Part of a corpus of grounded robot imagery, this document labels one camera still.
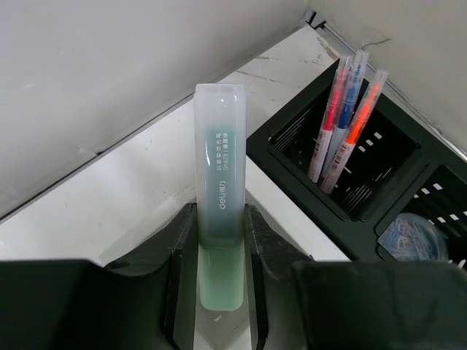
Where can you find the black slotted organizer box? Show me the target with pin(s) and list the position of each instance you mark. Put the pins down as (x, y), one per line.
(397, 166)

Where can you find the green highlighter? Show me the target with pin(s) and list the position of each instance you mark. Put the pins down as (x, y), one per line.
(220, 146)

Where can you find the blue pen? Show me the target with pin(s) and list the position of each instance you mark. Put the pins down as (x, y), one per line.
(349, 98)

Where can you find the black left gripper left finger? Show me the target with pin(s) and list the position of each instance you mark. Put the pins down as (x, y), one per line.
(160, 292)

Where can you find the red pen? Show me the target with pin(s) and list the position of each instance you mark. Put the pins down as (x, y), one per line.
(332, 109)
(353, 133)

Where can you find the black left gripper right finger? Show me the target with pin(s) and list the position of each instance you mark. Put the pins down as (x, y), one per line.
(274, 307)

